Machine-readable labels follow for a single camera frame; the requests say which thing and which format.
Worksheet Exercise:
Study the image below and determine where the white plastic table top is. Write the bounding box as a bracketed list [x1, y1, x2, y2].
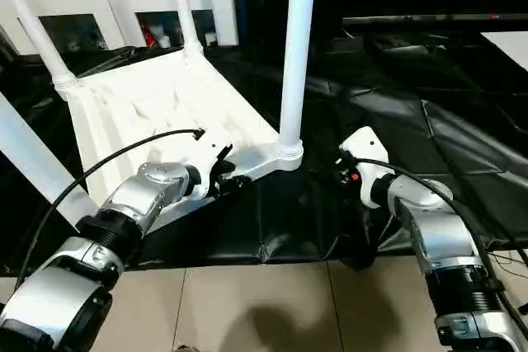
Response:
[64, 47, 304, 237]

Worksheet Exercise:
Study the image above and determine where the white plastic table leg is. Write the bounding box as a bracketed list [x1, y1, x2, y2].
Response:
[164, 0, 206, 60]
[0, 92, 100, 234]
[276, 0, 319, 159]
[0, 0, 80, 96]

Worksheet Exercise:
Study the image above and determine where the black mat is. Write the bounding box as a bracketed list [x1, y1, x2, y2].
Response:
[0, 26, 528, 275]

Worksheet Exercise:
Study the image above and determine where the long metal rod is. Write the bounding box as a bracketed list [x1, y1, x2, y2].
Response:
[342, 12, 528, 26]

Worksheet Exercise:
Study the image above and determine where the white sheet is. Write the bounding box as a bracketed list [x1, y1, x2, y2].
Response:
[480, 30, 528, 71]

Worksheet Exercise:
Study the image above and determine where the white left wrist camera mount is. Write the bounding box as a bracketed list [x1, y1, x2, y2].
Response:
[183, 129, 234, 200]

